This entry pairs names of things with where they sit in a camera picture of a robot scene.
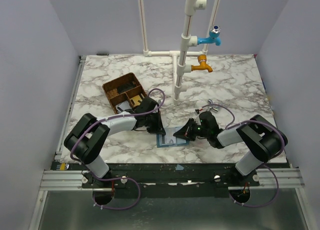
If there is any white pvc pipe frame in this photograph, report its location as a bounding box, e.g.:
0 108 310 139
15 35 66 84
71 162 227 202
138 0 221 104

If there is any orange plastic faucet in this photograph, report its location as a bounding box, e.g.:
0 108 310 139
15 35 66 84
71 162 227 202
191 55 213 73

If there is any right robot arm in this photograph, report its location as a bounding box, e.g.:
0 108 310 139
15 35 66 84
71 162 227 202
173 112 288 178

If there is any black mounting rail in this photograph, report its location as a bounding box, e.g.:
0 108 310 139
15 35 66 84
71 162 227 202
82 163 259 198

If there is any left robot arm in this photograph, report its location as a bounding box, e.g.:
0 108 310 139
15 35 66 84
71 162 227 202
63 97 166 178

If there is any blue leather card holder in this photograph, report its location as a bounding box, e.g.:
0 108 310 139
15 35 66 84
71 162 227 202
156 126 189 148

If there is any metal tap handle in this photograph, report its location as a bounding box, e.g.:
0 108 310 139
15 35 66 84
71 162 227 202
207 99 220 113

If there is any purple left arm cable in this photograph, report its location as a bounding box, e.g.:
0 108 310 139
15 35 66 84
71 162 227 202
69 88 166 211

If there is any silver white card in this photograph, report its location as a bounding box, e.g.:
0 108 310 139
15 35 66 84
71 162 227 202
115 101 132 113

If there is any gold card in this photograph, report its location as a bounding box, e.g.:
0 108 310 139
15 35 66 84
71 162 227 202
130 95 144 107

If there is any woven brown basket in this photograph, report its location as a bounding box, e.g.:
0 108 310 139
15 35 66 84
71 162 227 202
102 73 147 114

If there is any blue plastic faucet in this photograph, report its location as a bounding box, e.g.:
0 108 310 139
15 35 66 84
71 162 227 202
197 25 221 46

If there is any aluminium frame rail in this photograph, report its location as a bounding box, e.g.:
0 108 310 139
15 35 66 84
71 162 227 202
28 56 86 229

